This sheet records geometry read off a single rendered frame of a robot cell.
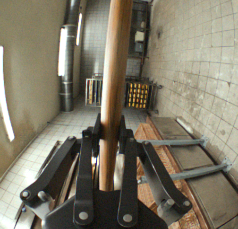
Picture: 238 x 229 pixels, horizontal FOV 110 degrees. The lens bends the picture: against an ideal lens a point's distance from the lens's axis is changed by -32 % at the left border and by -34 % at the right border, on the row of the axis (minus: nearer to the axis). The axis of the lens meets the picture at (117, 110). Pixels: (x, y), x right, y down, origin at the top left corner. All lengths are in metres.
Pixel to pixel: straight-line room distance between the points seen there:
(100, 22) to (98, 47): 1.07
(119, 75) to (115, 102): 0.03
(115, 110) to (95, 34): 5.23
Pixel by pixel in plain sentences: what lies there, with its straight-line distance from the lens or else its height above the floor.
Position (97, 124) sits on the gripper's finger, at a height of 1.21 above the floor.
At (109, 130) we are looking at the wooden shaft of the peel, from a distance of 0.18.
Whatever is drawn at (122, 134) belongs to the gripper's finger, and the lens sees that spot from 0.16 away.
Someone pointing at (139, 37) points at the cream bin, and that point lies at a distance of 4.65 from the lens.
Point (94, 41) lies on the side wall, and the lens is 5.30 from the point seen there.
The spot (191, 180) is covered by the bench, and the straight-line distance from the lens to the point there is 1.14.
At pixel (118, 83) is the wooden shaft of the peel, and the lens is 0.16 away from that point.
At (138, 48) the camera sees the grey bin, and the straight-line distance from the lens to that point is 4.59.
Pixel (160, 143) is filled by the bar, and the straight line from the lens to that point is 1.34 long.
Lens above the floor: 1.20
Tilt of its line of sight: 3 degrees down
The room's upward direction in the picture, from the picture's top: 86 degrees counter-clockwise
